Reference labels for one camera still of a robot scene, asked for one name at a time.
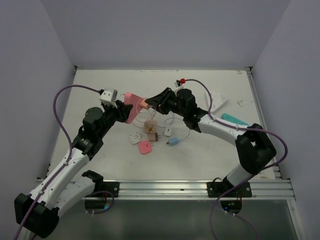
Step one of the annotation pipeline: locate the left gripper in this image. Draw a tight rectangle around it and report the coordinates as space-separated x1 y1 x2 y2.
97 99 131 138

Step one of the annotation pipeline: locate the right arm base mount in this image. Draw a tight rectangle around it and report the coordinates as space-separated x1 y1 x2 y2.
206 177 253 198

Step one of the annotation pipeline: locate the beige cube socket adapter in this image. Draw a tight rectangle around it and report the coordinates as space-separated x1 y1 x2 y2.
143 119 157 134

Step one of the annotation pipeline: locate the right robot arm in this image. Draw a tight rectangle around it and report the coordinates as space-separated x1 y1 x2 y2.
145 88 277 197

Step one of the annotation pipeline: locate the blue charging cable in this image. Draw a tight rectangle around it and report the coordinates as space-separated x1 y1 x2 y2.
163 114 190 144

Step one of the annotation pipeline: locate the white triangular power strip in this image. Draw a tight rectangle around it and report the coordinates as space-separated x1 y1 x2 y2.
205 91 228 115

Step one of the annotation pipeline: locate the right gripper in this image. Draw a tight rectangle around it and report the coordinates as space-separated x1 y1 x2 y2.
145 87 187 118

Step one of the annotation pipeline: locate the aluminium front rail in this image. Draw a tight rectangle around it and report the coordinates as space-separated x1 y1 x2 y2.
32 178 296 201

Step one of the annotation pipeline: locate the white charger plug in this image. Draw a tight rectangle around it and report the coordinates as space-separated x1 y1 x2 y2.
164 125 172 137

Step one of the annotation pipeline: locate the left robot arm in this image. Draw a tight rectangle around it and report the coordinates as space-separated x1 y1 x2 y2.
14 100 133 239

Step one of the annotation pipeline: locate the blue plug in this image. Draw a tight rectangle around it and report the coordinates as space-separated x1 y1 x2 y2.
166 137 180 147

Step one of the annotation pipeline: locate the pink plug adapter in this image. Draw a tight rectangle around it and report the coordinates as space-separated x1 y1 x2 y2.
138 140 153 155

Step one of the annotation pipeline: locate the orange plug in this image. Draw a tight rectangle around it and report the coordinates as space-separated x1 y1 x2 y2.
137 98 150 111

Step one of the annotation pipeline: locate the teal triangular power strip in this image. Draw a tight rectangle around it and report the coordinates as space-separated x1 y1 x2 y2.
221 113 248 126

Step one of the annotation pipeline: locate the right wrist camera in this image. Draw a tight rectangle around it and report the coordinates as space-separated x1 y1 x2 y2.
174 78 186 92

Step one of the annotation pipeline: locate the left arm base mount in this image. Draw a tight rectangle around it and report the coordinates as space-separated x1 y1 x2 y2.
100 181 120 198

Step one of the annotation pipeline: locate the pink triangular power strip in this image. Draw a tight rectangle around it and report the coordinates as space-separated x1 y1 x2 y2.
124 92 143 124

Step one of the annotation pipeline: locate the white plug adapter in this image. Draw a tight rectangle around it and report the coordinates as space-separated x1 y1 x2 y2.
128 132 144 145

